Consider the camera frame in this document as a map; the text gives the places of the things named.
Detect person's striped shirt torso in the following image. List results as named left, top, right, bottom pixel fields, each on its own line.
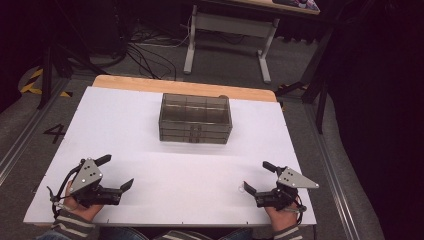
left=153, top=229, right=214, bottom=240

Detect person's left hand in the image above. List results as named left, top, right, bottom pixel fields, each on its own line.
left=63, top=180, right=104, bottom=222

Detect desk with white legs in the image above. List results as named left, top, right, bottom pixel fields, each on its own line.
left=183, top=0, right=321, bottom=84

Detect colourful item on desk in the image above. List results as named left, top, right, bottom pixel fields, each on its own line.
left=273, top=0, right=319, bottom=11

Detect black metal stand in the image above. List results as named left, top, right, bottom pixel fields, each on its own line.
left=275, top=26, right=336, bottom=135

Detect aluminium floor rail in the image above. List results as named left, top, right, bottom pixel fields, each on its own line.
left=0, top=78, right=69, bottom=186
left=304, top=103, right=361, bottom=240

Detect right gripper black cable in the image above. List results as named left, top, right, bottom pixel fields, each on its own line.
left=283, top=194, right=308, bottom=226

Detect person's left leg in jeans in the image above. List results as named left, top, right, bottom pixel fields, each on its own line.
left=34, top=226, right=149, bottom=240

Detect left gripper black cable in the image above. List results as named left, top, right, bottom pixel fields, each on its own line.
left=46, top=161, right=84, bottom=219

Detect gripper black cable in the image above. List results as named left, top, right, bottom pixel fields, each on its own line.
left=46, top=161, right=84, bottom=219
left=283, top=194, right=308, bottom=226

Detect white board mat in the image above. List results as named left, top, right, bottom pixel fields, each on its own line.
left=23, top=85, right=317, bottom=228

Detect smoky clear drawer cabinet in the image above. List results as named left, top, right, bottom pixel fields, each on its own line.
left=158, top=93, right=233, bottom=145

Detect person's right hand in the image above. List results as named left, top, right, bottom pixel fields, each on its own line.
left=264, top=199, right=299, bottom=233

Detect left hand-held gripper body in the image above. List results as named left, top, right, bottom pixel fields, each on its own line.
left=69, top=157, right=123, bottom=208

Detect black tripod stand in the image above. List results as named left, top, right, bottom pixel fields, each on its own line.
left=36, top=0, right=109, bottom=111

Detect smoky clear drawer with handle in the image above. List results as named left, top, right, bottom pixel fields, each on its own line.
left=159, top=134, right=230, bottom=145

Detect dark curtain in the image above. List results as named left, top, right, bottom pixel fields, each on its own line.
left=324, top=0, right=424, bottom=240

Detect wooden table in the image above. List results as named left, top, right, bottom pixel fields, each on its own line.
left=92, top=74, right=278, bottom=103

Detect black floor cables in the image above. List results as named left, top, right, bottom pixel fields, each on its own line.
left=124, top=19, right=194, bottom=82

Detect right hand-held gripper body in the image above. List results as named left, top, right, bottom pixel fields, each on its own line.
left=254, top=166, right=320, bottom=211

